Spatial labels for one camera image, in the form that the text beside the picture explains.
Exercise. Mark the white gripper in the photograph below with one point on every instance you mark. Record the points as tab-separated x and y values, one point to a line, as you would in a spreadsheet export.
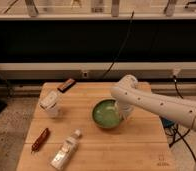
124	109

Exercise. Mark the green ceramic bowl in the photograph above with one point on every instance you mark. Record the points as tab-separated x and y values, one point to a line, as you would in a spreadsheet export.
105	114

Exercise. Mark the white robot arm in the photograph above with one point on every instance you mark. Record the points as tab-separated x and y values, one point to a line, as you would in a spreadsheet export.
127	95

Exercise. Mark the brown rectangular bar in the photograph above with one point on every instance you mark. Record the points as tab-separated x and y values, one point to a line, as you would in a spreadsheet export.
66	85

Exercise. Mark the clear plastic cup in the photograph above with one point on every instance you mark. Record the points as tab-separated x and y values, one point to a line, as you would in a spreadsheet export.
49	104

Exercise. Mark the white plastic bottle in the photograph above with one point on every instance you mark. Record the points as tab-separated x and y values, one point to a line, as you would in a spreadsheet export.
65	152

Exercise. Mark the red-brown snack bar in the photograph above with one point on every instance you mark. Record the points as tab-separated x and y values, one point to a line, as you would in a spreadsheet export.
40	140

